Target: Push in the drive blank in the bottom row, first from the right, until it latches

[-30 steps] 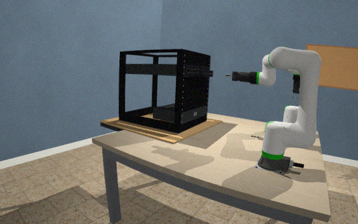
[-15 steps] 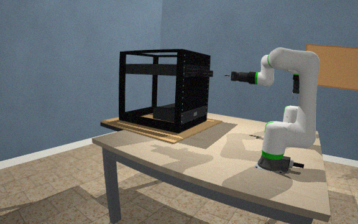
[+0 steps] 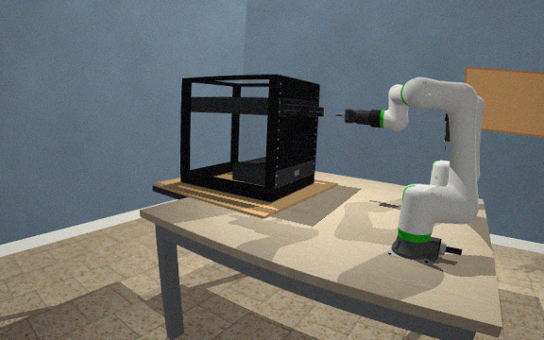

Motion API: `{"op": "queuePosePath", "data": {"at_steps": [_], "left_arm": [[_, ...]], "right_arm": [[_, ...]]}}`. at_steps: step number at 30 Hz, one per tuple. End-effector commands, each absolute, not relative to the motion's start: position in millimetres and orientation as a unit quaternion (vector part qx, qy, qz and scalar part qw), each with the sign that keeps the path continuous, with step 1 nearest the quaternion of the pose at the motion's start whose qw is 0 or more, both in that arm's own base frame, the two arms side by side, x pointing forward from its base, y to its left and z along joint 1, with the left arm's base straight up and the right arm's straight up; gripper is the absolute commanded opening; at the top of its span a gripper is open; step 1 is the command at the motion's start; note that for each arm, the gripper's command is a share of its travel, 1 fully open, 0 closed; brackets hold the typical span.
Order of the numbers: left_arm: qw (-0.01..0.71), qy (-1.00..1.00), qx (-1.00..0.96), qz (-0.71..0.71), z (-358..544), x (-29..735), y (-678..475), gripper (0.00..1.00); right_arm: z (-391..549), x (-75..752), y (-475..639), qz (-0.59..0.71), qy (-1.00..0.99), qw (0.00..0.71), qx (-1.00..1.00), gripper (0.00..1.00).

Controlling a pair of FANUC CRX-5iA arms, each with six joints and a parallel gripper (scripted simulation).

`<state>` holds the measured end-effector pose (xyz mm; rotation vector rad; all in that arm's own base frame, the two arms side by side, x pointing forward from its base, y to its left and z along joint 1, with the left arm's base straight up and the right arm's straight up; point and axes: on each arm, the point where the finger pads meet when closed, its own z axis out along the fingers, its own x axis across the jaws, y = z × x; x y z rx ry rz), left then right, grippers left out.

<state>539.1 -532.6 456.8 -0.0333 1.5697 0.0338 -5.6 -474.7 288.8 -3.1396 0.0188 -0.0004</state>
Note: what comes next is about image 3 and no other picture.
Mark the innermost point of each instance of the tan wooden base board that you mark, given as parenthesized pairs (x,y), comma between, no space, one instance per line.
(243,204)

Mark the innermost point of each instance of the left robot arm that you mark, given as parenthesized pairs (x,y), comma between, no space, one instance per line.
(424,205)

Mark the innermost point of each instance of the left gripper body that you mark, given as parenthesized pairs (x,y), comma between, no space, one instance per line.
(362,117)

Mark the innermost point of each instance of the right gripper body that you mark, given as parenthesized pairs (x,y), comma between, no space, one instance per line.
(447,137)

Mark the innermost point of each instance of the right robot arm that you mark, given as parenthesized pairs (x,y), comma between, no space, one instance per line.
(440,171)

